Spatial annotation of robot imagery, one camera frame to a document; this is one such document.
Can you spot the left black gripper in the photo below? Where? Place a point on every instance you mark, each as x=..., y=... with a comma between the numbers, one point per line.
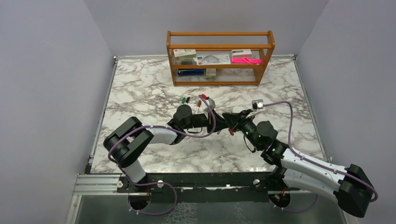
x=221, y=123

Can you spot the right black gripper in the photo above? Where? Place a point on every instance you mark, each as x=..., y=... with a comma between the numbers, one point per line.
x=233, y=118

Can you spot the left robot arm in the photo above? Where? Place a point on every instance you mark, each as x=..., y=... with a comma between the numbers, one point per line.
x=128, y=141

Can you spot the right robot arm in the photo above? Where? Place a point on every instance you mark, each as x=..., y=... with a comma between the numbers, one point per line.
x=349, y=186

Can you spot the green box lower shelf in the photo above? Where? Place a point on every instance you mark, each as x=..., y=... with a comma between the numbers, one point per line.
x=210, y=73

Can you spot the green box shelf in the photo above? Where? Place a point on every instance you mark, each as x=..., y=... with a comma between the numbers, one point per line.
x=210, y=73
x=184, y=54

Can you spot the blue stapler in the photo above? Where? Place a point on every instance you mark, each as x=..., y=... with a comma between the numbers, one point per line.
x=190, y=72

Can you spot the pink stapler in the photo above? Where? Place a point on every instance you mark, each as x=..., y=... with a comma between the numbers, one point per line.
x=246, y=60

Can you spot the white box upper shelf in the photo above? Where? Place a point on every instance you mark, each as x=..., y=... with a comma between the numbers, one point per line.
x=241, y=53

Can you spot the ruler set package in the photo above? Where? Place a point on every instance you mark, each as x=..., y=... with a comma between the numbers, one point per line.
x=212, y=59

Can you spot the wooden shelf rack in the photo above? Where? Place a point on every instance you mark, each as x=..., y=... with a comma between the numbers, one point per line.
x=262, y=45

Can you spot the green box upper shelf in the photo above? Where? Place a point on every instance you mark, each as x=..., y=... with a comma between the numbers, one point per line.
x=184, y=54

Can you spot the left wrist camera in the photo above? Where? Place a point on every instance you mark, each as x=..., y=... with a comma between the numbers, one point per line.
x=207, y=100

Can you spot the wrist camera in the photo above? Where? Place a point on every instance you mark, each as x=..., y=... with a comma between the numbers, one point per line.
x=207, y=100
x=257, y=107

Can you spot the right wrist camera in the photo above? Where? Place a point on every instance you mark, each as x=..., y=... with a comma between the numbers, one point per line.
x=257, y=107

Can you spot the black mounting rail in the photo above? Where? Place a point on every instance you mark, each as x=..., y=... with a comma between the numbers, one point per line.
x=202, y=187

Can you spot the aluminium frame rail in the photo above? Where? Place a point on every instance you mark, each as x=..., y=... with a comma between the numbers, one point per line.
x=90, y=185

